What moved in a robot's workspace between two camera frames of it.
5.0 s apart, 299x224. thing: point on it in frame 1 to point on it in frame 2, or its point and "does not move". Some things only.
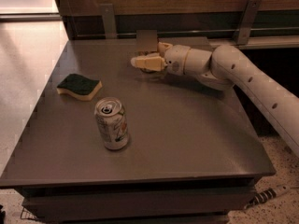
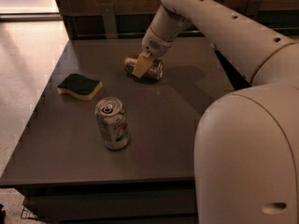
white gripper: [175, 60] to [154, 45]
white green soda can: [113, 122] does not move
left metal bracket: [108, 21] does not move
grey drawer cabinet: [112, 144] does not move
